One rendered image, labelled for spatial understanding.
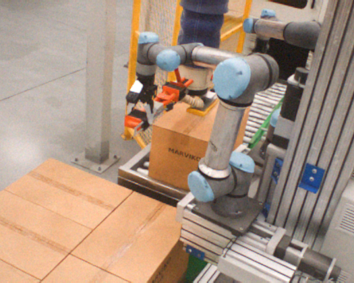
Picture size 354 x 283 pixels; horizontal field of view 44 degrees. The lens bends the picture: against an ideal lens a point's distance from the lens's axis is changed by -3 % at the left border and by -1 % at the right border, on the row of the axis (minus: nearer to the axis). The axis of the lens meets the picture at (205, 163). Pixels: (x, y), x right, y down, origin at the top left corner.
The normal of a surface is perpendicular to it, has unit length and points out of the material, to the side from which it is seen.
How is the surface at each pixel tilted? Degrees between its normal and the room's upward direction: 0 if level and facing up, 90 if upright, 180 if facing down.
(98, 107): 90
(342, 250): 90
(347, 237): 90
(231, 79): 83
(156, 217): 0
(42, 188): 0
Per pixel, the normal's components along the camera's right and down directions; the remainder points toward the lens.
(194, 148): -0.33, 0.47
